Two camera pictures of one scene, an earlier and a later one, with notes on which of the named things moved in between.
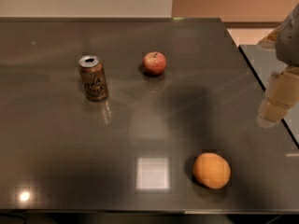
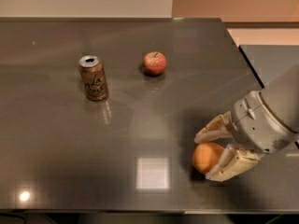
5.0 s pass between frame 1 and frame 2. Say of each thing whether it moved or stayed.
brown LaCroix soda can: stayed
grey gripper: moved
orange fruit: moved
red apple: stayed
